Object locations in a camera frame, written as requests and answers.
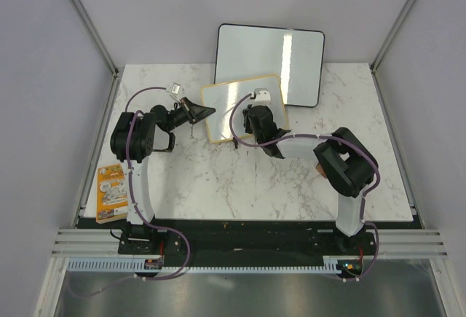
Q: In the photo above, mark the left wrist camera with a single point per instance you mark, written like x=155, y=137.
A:
x=174, y=89

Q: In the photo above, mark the orange booklet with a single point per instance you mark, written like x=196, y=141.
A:
x=112, y=199

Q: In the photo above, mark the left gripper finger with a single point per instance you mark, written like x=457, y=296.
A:
x=187, y=104
x=200, y=113

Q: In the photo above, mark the white slotted cable duct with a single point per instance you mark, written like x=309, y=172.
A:
x=128, y=265

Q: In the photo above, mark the large black-framed whiteboard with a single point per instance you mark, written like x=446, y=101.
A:
x=295, y=56

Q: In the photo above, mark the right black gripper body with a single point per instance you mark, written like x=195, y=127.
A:
x=250, y=130

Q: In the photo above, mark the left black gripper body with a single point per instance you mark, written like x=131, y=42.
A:
x=177, y=118

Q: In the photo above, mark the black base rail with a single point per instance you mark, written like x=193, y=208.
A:
x=202, y=242

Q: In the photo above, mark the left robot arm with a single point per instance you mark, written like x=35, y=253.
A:
x=136, y=136

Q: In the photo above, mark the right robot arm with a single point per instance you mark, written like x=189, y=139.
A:
x=348, y=166

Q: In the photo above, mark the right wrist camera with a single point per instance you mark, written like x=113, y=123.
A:
x=261, y=97

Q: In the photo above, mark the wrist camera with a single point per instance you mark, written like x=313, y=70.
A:
x=174, y=89
x=261, y=97

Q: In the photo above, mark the red brown block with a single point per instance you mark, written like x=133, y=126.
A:
x=320, y=170

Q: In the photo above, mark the small yellow-framed whiteboard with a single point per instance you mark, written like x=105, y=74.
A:
x=230, y=98

